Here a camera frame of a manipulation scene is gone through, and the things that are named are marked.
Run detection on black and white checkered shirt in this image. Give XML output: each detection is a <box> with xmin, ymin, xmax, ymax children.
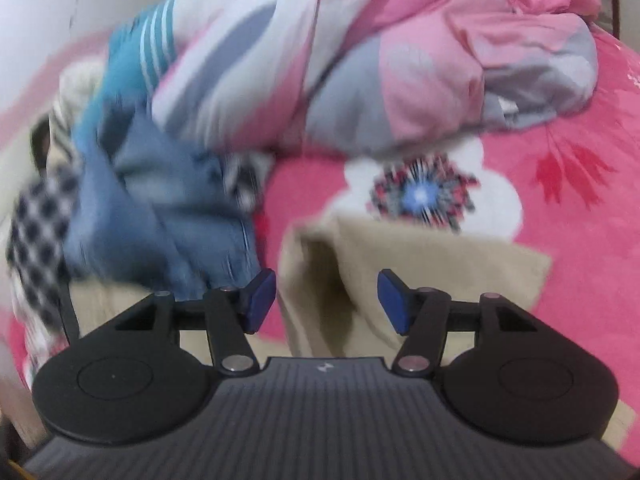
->
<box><xmin>7</xmin><ymin>152</ymin><xmax>273</xmax><ymax>376</ymax></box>

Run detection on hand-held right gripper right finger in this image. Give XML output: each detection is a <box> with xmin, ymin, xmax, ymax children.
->
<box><xmin>377</xmin><ymin>268</ymin><xmax>538</xmax><ymax>376</ymax></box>

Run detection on blue denim jeans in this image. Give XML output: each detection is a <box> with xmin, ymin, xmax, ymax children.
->
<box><xmin>65</xmin><ymin>110</ymin><xmax>263</xmax><ymax>301</ymax></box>

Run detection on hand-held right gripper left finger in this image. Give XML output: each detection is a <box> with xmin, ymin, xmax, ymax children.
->
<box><xmin>115</xmin><ymin>268</ymin><xmax>277</xmax><ymax>377</ymax></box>

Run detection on teal striped cloth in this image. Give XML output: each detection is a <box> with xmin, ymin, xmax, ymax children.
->
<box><xmin>75</xmin><ymin>0</ymin><xmax>178</xmax><ymax>146</ymax></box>

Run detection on beige pants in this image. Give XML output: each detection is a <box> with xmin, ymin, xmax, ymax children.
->
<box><xmin>70</xmin><ymin>215</ymin><xmax>636</xmax><ymax>453</ymax></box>

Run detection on pink and grey duvet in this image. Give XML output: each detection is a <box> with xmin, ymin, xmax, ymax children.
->
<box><xmin>152</xmin><ymin>0</ymin><xmax>601</xmax><ymax>158</ymax></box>

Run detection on pink floral blanket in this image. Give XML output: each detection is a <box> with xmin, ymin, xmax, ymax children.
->
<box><xmin>0</xmin><ymin>25</ymin><xmax>640</xmax><ymax>411</ymax></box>

